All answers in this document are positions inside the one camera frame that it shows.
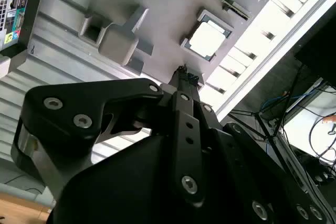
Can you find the silver topped CPU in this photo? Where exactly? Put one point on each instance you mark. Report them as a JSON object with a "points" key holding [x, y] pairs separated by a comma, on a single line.
{"points": [[207, 36]]}

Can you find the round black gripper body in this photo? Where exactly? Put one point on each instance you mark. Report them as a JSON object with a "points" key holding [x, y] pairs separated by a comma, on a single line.
{"points": [[131, 182]]}

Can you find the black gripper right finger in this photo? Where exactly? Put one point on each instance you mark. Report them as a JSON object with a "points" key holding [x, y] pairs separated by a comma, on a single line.
{"points": [[249, 171]]}

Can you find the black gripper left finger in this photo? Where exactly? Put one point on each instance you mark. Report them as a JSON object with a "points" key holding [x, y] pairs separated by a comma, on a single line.
{"points": [[65, 103]]}

